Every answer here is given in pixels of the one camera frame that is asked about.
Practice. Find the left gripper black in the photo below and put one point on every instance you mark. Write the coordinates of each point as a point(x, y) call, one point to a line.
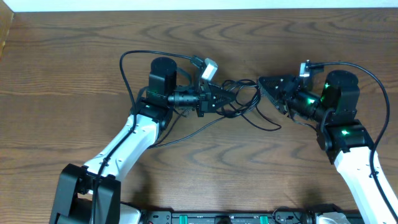
point(207, 101)

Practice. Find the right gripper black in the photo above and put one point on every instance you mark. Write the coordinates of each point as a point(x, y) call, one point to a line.
point(290, 85)

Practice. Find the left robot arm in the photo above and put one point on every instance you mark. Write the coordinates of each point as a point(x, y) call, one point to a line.
point(92, 193)

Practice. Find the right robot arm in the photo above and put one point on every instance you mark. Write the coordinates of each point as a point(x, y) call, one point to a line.
point(345, 140)

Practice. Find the wooden side panel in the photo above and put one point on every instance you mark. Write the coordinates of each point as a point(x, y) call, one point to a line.
point(6, 17)

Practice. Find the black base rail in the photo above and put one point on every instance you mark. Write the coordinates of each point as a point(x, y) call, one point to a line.
point(279, 216)

